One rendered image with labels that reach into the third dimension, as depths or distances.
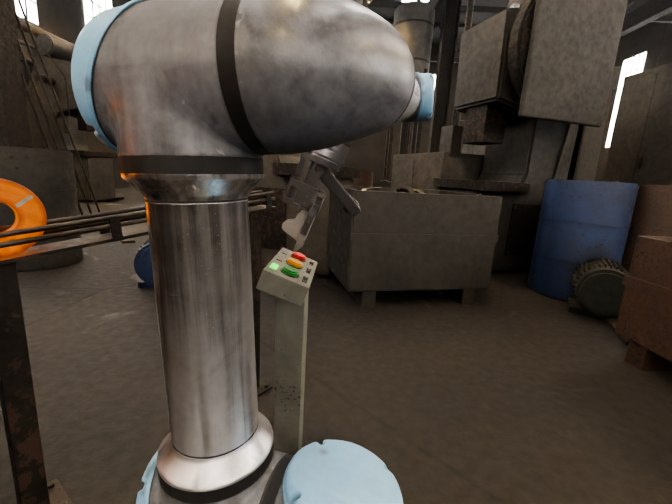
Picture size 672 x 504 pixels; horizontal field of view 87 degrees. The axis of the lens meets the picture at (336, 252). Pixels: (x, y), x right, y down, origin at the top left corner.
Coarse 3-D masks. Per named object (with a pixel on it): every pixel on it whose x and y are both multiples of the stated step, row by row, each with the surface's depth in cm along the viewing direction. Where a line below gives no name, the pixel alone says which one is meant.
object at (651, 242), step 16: (640, 240) 170; (656, 240) 162; (640, 256) 170; (656, 256) 162; (640, 272) 169; (656, 272) 162; (640, 288) 168; (656, 288) 161; (624, 304) 177; (640, 304) 169; (656, 304) 161; (624, 320) 177; (640, 320) 168; (656, 320) 161; (624, 336) 176; (640, 336) 168; (656, 336) 161; (640, 352) 169; (656, 352) 160; (640, 368) 169; (656, 368) 169
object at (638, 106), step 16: (624, 80) 375; (640, 80) 356; (656, 80) 339; (624, 96) 374; (640, 96) 355; (656, 96) 338; (624, 112) 373; (640, 112) 354; (656, 112) 338; (624, 128) 372; (640, 128) 354; (656, 128) 337; (624, 144) 371; (640, 144) 353; (656, 144) 336; (608, 160) 390; (624, 160) 370; (640, 160) 350; (656, 160) 335; (608, 176) 390; (624, 176) 369; (640, 176) 351; (656, 176) 335
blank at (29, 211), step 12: (0, 180) 69; (0, 192) 69; (12, 192) 71; (24, 192) 72; (12, 204) 71; (24, 204) 73; (36, 204) 74; (24, 216) 73; (36, 216) 74; (12, 228) 73; (0, 240) 71; (0, 252) 71; (12, 252) 72
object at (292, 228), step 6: (300, 216) 77; (306, 216) 77; (288, 222) 77; (294, 222) 77; (300, 222) 77; (282, 228) 78; (288, 228) 78; (294, 228) 78; (300, 228) 78; (288, 234) 78; (294, 234) 78; (300, 234) 77; (300, 240) 78; (300, 246) 80
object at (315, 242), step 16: (272, 160) 277; (288, 160) 294; (272, 176) 280; (288, 176) 278; (336, 176) 258; (352, 176) 302; (288, 208) 281; (272, 224) 286; (320, 224) 277; (272, 240) 289; (288, 240) 287; (320, 240) 279; (272, 256) 294; (320, 256) 282; (320, 272) 285
